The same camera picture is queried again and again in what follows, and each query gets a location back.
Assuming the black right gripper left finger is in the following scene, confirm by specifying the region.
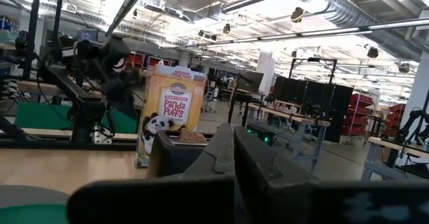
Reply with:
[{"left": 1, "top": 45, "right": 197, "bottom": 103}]
[{"left": 66, "top": 123, "right": 235, "bottom": 224}]

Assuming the wooden workbench with items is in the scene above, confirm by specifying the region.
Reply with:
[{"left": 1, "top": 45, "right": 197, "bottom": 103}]
[{"left": 246, "top": 99, "right": 331, "bottom": 171}]

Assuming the black table frame rail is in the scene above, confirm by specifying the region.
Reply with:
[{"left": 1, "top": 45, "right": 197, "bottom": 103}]
[{"left": 0, "top": 138, "right": 138, "bottom": 151}]

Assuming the black overhead beam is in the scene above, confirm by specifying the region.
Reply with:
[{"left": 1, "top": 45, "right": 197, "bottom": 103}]
[{"left": 105, "top": 0, "right": 154, "bottom": 37}]

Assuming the black gantry frame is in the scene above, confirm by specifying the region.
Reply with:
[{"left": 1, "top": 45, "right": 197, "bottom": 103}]
[{"left": 288, "top": 58, "right": 339, "bottom": 84}]

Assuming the Panda Puffs cereal box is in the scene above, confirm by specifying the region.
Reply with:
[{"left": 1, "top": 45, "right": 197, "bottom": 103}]
[{"left": 135, "top": 64, "right": 208, "bottom": 168}]

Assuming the long ceiling light bar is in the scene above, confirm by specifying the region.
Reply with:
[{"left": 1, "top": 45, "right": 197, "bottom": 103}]
[{"left": 184, "top": 17, "right": 429, "bottom": 49}]

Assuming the white column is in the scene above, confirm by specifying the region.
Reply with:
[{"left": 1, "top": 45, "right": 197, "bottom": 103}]
[
  {"left": 257, "top": 51, "right": 276, "bottom": 96},
  {"left": 402, "top": 52, "right": 429, "bottom": 134}
]

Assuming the dark monitor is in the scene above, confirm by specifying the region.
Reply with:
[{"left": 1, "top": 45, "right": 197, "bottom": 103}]
[{"left": 236, "top": 70, "right": 265, "bottom": 94}]

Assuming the white metal bracket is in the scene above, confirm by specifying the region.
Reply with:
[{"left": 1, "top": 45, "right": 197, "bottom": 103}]
[{"left": 89, "top": 125, "right": 113, "bottom": 145}]

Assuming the green panel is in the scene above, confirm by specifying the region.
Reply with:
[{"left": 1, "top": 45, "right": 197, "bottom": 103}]
[{"left": 15, "top": 101, "right": 139, "bottom": 134}]

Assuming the spiral ventilation duct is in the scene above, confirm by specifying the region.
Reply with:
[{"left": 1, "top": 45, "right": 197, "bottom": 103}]
[{"left": 301, "top": 0, "right": 423, "bottom": 60}]

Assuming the black partition screen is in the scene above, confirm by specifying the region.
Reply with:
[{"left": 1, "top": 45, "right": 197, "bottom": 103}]
[{"left": 273, "top": 76, "right": 355, "bottom": 143}]

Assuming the green bowl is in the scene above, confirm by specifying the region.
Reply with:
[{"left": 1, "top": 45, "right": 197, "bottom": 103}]
[{"left": 0, "top": 184, "right": 70, "bottom": 224}]

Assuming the red bin rack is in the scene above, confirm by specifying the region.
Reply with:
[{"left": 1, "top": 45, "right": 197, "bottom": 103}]
[
  {"left": 383, "top": 103, "right": 406, "bottom": 137},
  {"left": 341, "top": 93, "right": 375, "bottom": 137}
]

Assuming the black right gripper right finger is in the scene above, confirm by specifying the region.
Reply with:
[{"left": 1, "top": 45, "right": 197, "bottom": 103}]
[{"left": 234, "top": 126, "right": 429, "bottom": 224}]

